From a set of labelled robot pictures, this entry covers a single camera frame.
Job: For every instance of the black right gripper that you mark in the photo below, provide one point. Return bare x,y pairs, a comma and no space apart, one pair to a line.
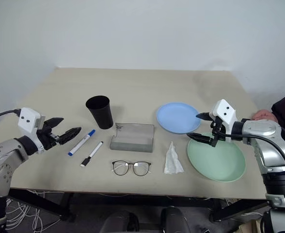
216,134

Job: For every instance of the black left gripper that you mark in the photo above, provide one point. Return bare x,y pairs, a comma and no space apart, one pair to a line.
46,137

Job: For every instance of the white marker with blue cap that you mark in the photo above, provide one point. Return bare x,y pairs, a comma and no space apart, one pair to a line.
82,142

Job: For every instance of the light green plate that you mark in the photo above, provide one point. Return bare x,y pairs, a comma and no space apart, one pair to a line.
217,162

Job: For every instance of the white tissue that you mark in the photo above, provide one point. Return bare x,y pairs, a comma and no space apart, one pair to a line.
172,162

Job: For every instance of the grey glasses case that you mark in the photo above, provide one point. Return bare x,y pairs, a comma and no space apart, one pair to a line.
132,137

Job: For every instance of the thin dark-framed glasses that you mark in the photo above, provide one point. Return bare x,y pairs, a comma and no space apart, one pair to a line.
142,168

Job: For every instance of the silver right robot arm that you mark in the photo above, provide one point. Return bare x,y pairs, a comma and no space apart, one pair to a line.
261,129

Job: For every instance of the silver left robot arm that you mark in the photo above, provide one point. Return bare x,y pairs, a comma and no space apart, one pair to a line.
2,155

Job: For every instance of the bystander's bare hand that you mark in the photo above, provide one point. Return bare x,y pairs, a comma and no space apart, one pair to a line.
264,114

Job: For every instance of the light blue plate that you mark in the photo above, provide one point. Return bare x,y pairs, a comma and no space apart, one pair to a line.
176,116

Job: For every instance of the white marker with black cap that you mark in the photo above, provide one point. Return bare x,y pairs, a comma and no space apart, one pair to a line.
94,151

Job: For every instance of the black plastic cup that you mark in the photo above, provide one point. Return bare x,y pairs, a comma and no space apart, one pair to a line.
101,116

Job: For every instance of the black table leg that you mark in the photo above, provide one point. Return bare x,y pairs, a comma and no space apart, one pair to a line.
237,211
40,204

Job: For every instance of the black table crossbar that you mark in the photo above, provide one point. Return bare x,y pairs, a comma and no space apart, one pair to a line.
142,197

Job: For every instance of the dark rounded shape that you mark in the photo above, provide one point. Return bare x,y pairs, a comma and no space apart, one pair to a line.
175,221
119,222

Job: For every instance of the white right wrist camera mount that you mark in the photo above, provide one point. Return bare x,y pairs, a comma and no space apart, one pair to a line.
226,110

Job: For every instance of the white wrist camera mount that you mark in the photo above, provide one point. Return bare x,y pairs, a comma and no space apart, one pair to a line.
27,119
226,110

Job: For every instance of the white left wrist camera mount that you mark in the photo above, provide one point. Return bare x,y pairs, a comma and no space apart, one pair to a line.
27,119

